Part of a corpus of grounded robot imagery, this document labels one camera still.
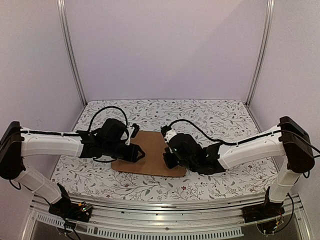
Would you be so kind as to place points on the aluminium left frame post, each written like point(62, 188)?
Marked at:
point(62, 12)

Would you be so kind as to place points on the brown cardboard box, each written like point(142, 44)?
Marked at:
point(153, 164)

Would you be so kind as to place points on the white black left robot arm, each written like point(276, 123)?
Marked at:
point(112, 140)

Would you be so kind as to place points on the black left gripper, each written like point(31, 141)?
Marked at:
point(132, 155)

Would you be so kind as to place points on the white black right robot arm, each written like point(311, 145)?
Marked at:
point(287, 139)

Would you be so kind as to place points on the aluminium front rail base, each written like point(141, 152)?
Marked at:
point(215, 219)

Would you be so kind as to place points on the floral patterned table mat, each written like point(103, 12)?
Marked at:
point(227, 120)

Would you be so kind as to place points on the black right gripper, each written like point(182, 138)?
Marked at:
point(170, 159)

